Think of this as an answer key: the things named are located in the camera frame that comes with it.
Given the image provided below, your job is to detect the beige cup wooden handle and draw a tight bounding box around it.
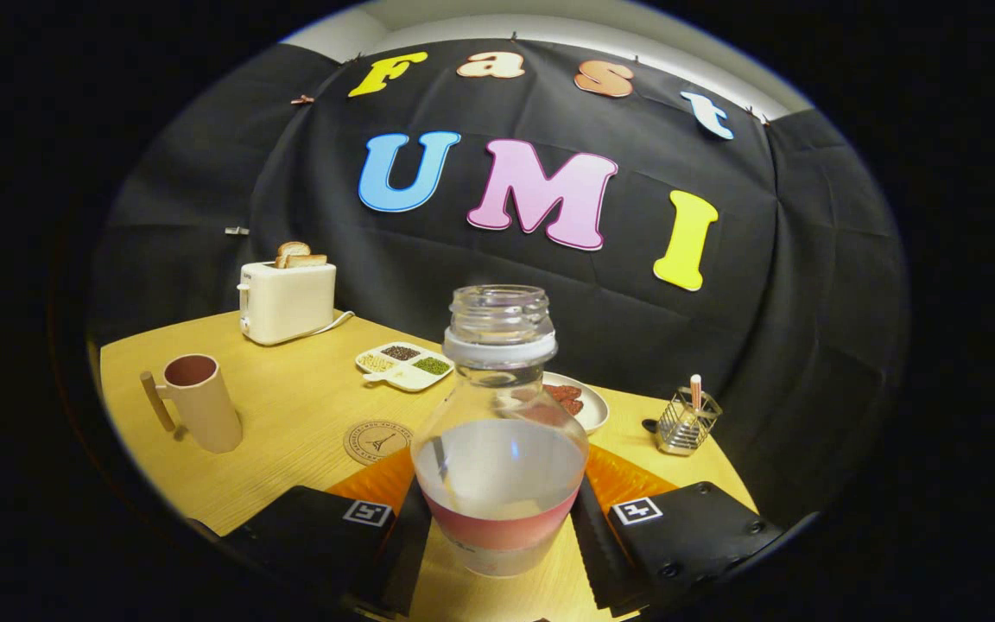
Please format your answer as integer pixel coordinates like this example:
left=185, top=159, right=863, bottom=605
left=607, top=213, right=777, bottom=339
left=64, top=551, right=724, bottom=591
left=140, top=354, right=244, bottom=454

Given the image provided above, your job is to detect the clear juice bottle pink label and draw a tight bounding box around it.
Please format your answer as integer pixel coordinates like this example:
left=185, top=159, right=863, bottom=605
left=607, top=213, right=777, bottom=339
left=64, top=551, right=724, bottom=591
left=411, top=285, right=590, bottom=578

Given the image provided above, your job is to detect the round cork coaster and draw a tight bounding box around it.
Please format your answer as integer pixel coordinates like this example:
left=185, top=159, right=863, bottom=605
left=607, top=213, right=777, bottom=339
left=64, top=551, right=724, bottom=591
left=344, top=420, right=416, bottom=467

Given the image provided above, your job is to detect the white toaster cable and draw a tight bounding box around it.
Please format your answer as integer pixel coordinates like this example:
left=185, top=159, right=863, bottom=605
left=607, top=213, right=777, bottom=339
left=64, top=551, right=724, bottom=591
left=290, top=311, right=355, bottom=345

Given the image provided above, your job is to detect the cream toaster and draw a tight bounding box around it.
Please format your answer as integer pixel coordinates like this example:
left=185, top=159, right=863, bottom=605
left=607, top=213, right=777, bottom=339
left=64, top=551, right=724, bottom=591
left=238, top=262, right=337, bottom=346

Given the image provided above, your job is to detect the white divided snack tray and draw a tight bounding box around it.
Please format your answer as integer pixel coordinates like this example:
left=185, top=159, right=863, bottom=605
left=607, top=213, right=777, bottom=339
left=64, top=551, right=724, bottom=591
left=355, top=342, right=455, bottom=393

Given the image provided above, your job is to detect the black backdrop cloth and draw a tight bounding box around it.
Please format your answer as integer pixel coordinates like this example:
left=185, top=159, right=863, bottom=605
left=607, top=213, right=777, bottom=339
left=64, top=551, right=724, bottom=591
left=87, top=39, right=909, bottom=528

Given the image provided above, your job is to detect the white round plate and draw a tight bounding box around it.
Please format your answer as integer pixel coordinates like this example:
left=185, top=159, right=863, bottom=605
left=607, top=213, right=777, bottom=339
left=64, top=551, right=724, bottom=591
left=510, top=371, right=611, bottom=435

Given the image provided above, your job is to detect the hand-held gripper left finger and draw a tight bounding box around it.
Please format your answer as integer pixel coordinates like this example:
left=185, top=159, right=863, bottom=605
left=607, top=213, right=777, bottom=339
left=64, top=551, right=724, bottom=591
left=219, top=447, right=431, bottom=616

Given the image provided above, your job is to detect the metal wire holder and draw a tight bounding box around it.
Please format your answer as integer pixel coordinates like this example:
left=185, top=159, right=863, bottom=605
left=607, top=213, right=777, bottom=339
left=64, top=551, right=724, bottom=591
left=656, top=387, right=723, bottom=457

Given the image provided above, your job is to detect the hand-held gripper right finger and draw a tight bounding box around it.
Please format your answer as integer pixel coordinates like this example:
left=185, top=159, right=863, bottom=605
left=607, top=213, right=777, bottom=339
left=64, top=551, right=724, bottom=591
left=568, top=447, right=783, bottom=616

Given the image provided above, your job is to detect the wooden table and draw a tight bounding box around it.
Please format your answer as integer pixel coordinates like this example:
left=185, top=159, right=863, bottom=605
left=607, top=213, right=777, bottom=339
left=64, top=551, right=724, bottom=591
left=98, top=309, right=757, bottom=622

